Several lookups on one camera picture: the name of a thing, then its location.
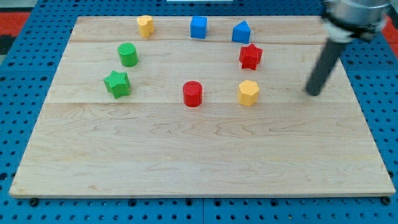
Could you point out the blue cube block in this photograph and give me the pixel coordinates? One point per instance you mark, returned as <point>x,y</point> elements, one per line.
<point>198,27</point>

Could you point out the green star block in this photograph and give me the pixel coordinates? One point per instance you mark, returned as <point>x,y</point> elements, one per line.
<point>117,84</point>

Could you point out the yellow heart block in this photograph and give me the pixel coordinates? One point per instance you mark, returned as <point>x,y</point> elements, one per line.
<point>145,25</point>

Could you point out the wooden board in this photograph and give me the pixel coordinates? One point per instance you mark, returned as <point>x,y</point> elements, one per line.
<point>87,144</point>

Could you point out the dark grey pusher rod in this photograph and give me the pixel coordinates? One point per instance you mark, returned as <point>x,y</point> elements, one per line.
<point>324,66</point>

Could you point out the red cylinder block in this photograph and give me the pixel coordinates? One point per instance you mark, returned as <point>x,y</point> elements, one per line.
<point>192,93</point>

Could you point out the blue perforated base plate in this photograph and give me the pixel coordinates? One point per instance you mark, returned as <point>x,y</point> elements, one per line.
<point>26,73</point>

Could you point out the blue triangle block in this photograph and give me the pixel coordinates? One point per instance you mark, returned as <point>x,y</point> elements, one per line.
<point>241,33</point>

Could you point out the yellow hexagon block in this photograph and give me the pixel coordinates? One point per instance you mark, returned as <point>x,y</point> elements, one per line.
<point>248,93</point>

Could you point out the green cylinder block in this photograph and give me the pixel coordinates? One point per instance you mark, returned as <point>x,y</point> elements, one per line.
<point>128,55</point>

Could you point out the red star block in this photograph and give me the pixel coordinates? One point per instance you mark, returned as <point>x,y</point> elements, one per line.
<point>250,56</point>

